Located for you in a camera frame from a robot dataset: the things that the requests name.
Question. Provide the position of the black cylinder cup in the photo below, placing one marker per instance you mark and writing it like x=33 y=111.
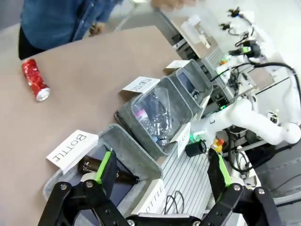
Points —
x=195 y=148

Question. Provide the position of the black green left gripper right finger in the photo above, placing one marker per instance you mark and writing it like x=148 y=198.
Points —
x=225 y=188

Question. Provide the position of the white CAN paper sign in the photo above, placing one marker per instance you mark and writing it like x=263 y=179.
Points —
x=176 y=64

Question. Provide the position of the person's right forearm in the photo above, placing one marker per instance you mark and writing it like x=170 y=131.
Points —
x=94 y=16

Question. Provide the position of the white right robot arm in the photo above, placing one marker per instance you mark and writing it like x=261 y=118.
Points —
x=254 y=120

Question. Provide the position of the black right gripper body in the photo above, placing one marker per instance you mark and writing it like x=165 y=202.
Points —
x=252 y=48

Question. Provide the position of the person's left hand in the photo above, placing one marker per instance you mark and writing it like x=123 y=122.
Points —
x=169 y=4

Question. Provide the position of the clear plastic water bottle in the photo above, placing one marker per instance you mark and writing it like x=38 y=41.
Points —
x=155 y=113

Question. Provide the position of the white BOTTLE paper sign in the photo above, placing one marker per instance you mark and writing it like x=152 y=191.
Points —
x=70 y=150
x=152 y=197

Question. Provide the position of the brown glass bottle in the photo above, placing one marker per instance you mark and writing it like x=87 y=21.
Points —
x=94 y=166

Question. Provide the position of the grey fabric bottle basket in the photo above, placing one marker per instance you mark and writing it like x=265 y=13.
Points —
x=131 y=146

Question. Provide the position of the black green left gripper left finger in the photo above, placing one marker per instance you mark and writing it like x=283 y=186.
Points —
x=103 y=181

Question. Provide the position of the white PLASTIC paper sign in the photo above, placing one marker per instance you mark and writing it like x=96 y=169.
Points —
x=183 y=139
x=141 y=84

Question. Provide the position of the grey fabric plastic basket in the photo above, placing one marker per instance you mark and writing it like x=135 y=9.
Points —
x=131 y=122

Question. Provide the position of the person in denim shirt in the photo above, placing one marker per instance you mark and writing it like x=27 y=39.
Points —
x=58 y=23

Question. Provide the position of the white plastic box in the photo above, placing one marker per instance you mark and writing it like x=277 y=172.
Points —
x=192 y=28

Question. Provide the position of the red crushed drink can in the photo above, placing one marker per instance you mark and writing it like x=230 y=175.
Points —
x=35 y=78

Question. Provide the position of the yellow red emergency stop button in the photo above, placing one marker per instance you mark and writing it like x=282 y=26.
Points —
x=217 y=144

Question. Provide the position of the grey fabric can basket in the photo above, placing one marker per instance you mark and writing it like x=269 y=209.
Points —
x=200 y=75

